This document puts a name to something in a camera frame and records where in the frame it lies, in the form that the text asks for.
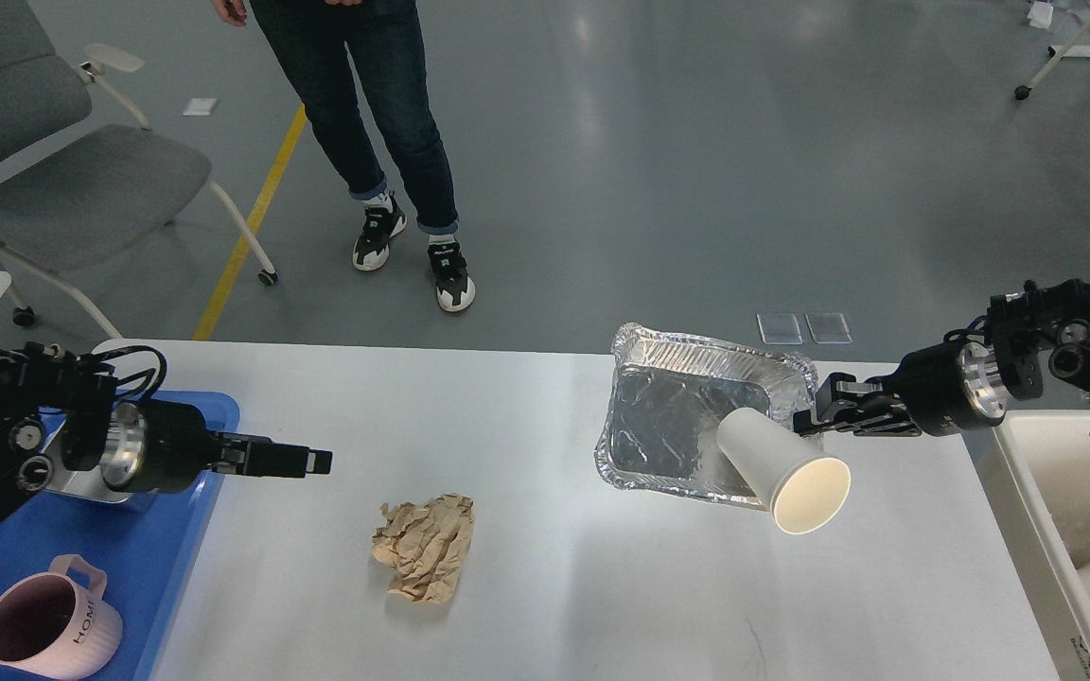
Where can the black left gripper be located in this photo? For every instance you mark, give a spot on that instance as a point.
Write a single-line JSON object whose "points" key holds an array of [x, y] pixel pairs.
{"points": [[157, 446]]}

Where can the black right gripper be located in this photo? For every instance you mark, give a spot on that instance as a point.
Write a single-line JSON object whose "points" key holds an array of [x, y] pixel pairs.
{"points": [[946, 388]]}

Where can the white paper cup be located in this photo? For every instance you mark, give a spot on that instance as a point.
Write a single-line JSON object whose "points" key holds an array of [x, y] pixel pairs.
{"points": [[800, 485]]}

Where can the stainless steel rectangular tray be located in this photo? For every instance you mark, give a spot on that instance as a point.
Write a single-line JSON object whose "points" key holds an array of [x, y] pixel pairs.
{"points": [[88, 486]]}

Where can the aluminium foil tray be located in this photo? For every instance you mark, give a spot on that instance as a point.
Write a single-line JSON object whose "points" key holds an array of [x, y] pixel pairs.
{"points": [[669, 394]]}

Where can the brown paper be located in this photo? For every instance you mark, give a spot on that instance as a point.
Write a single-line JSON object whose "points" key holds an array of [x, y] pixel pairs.
{"points": [[426, 545]]}

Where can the pink ribbed mug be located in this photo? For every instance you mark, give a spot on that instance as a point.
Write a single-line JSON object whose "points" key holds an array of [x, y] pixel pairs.
{"points": [[56, 623]]}

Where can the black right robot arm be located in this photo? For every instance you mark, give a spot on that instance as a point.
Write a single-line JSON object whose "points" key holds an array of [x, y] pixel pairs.
{"points": [[1033, 332]]}

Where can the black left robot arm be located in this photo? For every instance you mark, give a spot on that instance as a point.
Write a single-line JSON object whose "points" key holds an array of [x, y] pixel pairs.
{"points": [[99, 412]]}

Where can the clear floor plate right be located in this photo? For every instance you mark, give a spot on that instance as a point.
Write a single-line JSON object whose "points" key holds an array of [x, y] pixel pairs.
{"points": [[829, 328]]}

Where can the clear floor plate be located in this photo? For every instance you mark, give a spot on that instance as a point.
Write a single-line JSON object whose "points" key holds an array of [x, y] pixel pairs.
{"points": [[829, 328], [780, 328]]}

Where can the clear floor plate left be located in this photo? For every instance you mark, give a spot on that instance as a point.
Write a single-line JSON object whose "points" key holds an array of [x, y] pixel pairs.
{"points": [[780, 328]]}

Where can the blue plastic tray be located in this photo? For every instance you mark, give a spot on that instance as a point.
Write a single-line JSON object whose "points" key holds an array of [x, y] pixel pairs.
{"points": [[147, 550]]}

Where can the white bin right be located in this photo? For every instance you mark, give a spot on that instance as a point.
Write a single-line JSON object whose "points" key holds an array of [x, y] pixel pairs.
{"points": [[1035, 471]]}

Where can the grey office chair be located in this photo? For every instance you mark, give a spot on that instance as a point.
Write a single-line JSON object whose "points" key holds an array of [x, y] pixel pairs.
{"points": [[105, 191]]}

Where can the seated person dark clothes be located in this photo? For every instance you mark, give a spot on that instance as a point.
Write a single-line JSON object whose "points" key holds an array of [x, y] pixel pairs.
{"points": [[337, 55]]}

